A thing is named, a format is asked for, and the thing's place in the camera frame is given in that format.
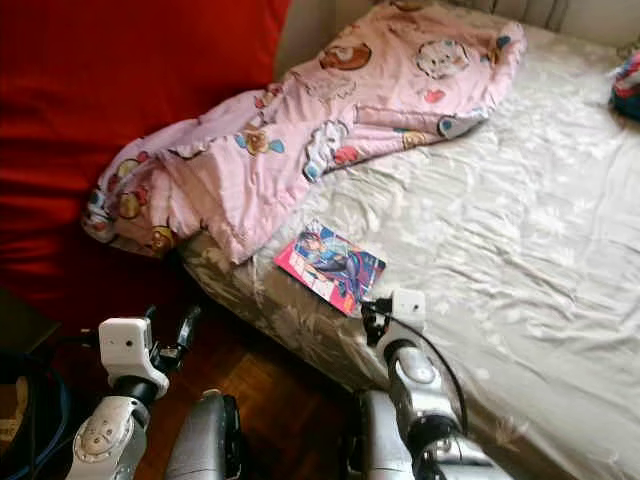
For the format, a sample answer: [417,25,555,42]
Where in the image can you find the brown cardboard scraps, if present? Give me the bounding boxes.
[0,378,30,453]

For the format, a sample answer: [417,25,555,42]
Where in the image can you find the silver right robot leg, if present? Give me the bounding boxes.
[344,389,423,480]

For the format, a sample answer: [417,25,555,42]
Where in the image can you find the silver robot leg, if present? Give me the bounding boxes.
[344,389,423,480]
[164,389,247,480]

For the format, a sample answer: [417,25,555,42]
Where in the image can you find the grey pleated curtain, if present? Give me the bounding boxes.
[445,0,573,33]

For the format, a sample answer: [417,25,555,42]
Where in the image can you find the blue pillow with white star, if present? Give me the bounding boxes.
[609,48,640,124]

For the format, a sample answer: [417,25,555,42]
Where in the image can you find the silver left robot leg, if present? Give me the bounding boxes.
[164,389,247,480]

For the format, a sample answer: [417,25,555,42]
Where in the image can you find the dark side table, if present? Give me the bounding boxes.
[0,288,63,358]

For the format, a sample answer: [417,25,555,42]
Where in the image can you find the pink cartoon print blanket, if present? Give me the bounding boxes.
[82,0,527,266]

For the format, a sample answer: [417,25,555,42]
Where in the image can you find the colourful comic book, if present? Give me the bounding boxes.
[273,219,388,318]

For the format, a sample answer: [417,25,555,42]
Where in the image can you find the red fabric sofa cushion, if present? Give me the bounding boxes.
[0,0,293,331]

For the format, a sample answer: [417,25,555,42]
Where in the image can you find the bed with beige floral sheet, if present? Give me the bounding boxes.
[175,0,640,480]

